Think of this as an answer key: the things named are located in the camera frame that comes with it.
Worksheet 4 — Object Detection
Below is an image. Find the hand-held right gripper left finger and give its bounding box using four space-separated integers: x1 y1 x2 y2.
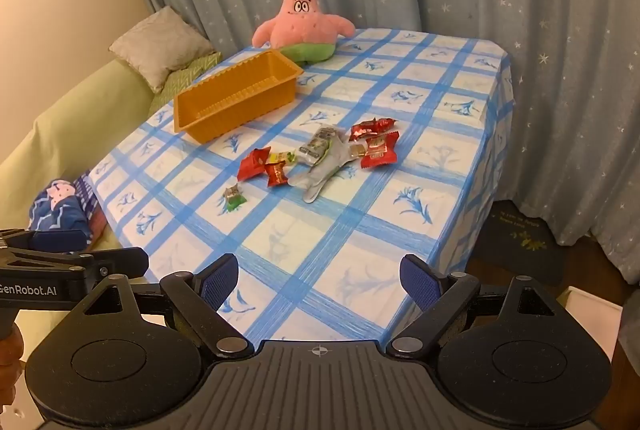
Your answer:
70 254 254 359

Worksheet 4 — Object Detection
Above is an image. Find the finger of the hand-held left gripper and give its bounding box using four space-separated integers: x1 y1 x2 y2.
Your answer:
0 228 90 256
0 247 149 281

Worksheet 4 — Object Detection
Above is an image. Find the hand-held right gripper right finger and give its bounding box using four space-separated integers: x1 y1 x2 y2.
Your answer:
387 254 571 357

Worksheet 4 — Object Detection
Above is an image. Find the small green candy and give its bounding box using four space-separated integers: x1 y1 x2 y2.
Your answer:
223 185 247 211

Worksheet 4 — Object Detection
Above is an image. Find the small red snack packet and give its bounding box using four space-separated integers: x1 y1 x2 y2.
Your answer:
265 161 290 188

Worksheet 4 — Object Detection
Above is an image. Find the large red snack packet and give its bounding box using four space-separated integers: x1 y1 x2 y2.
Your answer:
237 148 272 182

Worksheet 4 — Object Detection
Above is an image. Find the red packet with pale label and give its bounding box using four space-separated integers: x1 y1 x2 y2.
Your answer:
360 132 401 171

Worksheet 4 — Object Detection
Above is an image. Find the white silver snack packet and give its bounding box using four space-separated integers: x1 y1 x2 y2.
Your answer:
289 135 358 204

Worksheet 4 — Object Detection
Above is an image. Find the shiny red snack packet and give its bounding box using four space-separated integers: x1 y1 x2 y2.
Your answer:
348 117 398 142

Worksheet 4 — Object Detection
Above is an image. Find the orange plastic tray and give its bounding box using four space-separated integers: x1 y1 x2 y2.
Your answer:
173 50 304 144

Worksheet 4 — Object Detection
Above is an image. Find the person's left hand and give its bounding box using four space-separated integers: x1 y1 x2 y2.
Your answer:
0 324 24 373

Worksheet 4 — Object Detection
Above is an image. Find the blue checked tablecloth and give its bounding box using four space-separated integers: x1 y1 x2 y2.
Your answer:
87 27 516 343

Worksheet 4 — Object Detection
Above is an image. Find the sofa with green cover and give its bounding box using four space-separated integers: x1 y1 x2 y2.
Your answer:
0 58 173 261

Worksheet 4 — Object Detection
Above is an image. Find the dark doormat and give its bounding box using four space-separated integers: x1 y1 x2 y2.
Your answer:
470 197 571 288

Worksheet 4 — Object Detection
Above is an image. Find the white box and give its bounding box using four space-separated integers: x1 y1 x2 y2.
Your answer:
555 285 626 361

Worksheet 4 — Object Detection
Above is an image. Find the green zigzag pillow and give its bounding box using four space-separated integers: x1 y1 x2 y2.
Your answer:
147 51 223 116

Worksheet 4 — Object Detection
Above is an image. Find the beige pillow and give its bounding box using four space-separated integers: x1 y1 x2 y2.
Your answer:
108 6 216 94

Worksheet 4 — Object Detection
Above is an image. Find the pink starfish plush toy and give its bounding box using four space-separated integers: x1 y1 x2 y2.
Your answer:
251 0 356 63

